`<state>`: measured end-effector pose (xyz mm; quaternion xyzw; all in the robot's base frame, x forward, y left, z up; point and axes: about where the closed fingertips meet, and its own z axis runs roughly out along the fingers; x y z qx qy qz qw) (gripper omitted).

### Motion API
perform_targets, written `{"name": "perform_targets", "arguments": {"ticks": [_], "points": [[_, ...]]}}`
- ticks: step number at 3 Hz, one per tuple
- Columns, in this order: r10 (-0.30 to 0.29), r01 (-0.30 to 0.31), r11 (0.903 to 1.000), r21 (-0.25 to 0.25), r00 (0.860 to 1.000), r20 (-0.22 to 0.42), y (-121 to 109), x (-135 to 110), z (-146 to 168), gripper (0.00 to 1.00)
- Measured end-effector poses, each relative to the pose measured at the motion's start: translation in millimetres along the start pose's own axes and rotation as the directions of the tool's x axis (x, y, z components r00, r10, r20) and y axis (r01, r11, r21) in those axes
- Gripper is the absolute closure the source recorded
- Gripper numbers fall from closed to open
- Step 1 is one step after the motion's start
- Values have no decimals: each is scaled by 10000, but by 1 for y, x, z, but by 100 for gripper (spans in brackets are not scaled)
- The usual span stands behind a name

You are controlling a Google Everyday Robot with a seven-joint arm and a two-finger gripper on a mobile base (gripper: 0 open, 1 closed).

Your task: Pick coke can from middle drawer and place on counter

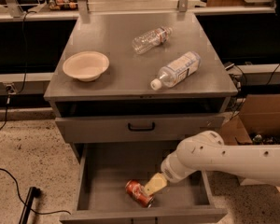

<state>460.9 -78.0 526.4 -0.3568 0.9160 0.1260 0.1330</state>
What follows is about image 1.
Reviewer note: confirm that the white paper bowl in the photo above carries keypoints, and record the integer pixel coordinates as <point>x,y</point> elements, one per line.
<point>86,66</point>

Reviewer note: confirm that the open grey middle drawer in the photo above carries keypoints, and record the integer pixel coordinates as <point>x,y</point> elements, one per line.
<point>105,170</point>

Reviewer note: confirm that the black bar on floor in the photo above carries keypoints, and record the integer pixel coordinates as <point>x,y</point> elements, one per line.
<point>32,194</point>

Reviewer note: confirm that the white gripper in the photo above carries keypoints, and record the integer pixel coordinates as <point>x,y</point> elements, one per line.
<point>171,169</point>

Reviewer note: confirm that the grey drawer cabinet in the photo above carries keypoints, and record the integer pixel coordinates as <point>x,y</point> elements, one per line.
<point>124,88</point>

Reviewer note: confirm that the red coke can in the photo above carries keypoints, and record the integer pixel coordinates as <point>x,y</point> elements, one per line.
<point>137,192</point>

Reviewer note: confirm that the black drawer handle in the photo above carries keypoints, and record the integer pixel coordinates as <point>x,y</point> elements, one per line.
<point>148,128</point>

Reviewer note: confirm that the clear empty plastic bottle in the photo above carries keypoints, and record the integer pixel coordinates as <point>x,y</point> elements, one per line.
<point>151,39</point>

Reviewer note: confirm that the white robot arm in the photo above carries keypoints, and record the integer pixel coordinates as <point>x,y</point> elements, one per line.
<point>206,151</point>

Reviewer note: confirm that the grey top drawer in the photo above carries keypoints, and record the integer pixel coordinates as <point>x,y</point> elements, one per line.
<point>115,128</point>

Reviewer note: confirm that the open cardboard box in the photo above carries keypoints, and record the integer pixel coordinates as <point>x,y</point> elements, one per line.
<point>257,123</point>

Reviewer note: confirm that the white labelled water bottle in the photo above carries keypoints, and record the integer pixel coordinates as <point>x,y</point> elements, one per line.
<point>176,71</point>

